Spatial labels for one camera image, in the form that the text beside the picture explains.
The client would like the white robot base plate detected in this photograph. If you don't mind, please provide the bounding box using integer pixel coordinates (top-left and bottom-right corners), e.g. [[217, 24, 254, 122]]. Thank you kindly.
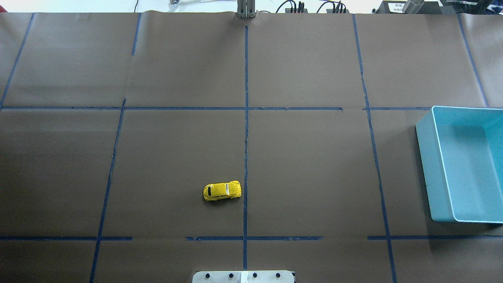
[[192, 270, 296, 283]]

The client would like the teal plastic bin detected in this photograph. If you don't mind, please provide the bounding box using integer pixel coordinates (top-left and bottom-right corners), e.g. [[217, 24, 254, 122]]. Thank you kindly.
[[415, 106, 503, 224]]

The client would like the yellow beetle toy car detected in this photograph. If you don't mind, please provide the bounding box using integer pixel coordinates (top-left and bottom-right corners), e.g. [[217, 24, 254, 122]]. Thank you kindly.
[[203, 180, 241, 201]]

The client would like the brown paper table cover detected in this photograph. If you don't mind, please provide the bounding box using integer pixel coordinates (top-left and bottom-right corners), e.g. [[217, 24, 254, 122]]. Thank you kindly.
[[1, 11, 502, 283]]

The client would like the black power strip with cables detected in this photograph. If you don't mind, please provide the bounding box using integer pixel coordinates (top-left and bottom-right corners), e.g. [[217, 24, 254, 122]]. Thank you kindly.
[[274, 0, 350, 14]]

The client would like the aluminium profile post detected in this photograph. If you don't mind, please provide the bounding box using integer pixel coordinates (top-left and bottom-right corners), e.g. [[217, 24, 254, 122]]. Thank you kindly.
[[237, 0, 257, 18]]

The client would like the black box with label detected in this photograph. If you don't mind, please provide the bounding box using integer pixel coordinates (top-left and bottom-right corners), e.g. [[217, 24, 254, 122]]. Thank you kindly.
[[372, 0, 442, 15]]

